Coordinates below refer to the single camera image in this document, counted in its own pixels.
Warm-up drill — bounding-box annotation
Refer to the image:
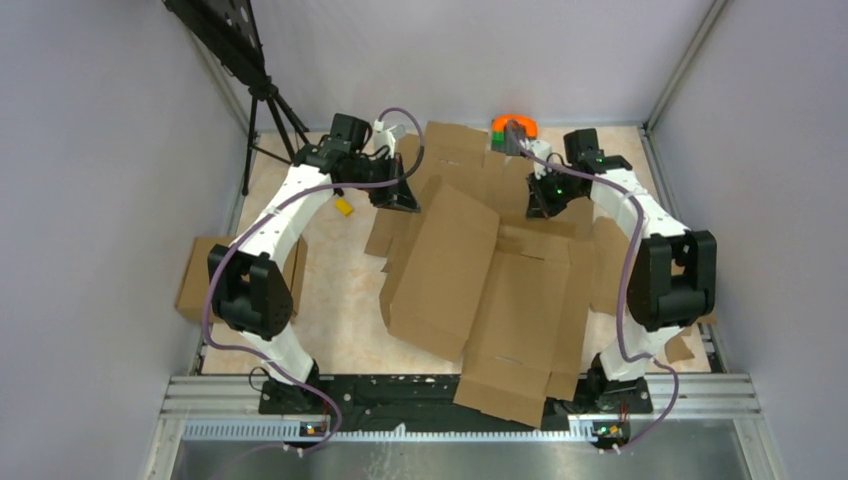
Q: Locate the flat cardboard blank underneath left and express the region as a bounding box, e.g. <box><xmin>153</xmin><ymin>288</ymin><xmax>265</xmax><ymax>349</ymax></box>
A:
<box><xmin>364</xmin><ymin>121</ymin><xmax>594</xmax><ymax>258</ymax></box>

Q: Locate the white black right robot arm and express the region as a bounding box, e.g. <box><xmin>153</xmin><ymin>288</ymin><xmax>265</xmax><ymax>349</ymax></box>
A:
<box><xmin>517</xmin><ymin>129</ymin><xmax>717</xmax><ymax>412</ymax></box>

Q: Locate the flat cardboard blank at right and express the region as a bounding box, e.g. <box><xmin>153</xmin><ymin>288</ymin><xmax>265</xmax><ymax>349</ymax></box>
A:
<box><xmin>582</xmin><ymin>216</ymin><xmax>710</xmax><ymax>373</ymax></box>

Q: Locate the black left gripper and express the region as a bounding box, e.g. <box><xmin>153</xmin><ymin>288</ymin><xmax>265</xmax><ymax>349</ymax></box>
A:
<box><xmin>344</xmin><ymin>152</ymin><xmax>421</xmax><ymax>213</ymax></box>

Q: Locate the large cardboard box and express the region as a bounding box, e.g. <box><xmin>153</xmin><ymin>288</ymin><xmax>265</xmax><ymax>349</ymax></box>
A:
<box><xmin>379</xmin><ymin>177</ymin><xmax>596</xmax><ymax>428</ymax></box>

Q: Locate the folded brown cardboard box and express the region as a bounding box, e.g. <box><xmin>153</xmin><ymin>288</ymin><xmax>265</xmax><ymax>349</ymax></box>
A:
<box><xmin>175</xmin><ymin>236</ymin><xmax>308</xmax><ymax>323</ymax></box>

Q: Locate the small yellow block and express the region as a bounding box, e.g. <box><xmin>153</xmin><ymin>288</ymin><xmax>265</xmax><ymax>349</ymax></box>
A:
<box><xmin>334</xmin><ymin>198</ymin><xmax>354</xmax><ymax>217</ymax></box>

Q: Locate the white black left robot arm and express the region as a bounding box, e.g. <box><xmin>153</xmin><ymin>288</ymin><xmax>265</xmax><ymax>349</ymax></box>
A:
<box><xmin>201</xmin><ymin>114</ymin><xmax>425</xmax><ymax>414</ymax></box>

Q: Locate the aluminium frame rail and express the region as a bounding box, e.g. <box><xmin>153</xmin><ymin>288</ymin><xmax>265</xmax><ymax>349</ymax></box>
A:
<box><xmin>142</xmin><ymin>373</ymin><xmax>785</xmax><ymax>479</ymax></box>

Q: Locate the orange green grey toy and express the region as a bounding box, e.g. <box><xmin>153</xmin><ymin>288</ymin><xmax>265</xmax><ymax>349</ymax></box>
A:
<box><xmin>490</xmin><ymin>114</ymin><xmax>538</xmax><ymax>156</ymax></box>

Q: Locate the black tripod stand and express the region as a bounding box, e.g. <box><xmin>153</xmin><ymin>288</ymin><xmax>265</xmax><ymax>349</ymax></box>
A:
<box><xmin>163</xmin><ymin>0</ymin><xmax>309</xmax><ymax>196</ymax></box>

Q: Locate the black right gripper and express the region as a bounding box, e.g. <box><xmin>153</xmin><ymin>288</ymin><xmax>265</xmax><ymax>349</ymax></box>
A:
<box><xmin>525</xmin><ymin>165</ymin><xmax>583</xmax><ymax>221</ymax></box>

